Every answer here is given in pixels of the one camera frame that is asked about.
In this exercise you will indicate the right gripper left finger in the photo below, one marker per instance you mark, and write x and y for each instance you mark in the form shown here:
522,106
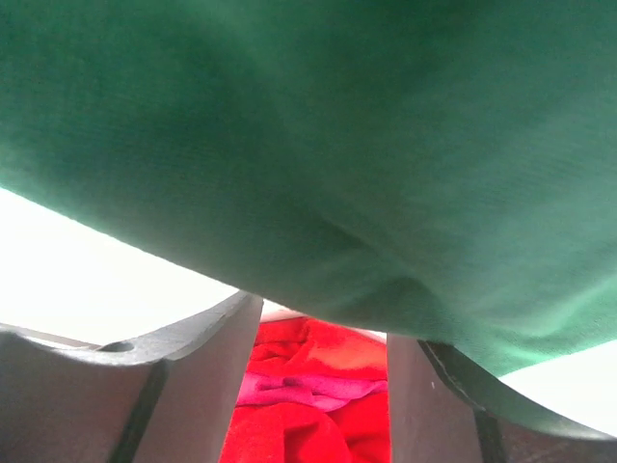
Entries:
166,396

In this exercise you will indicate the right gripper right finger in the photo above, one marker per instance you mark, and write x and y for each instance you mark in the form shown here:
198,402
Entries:
445,408

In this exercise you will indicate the green t shirt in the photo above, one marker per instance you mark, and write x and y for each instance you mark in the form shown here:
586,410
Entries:
444,170

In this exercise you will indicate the pink folded t shirt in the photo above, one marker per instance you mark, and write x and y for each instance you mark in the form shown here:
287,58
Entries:
325,393

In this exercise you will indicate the red folded t shirt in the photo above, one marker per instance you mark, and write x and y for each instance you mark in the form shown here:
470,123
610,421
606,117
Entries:
289,432

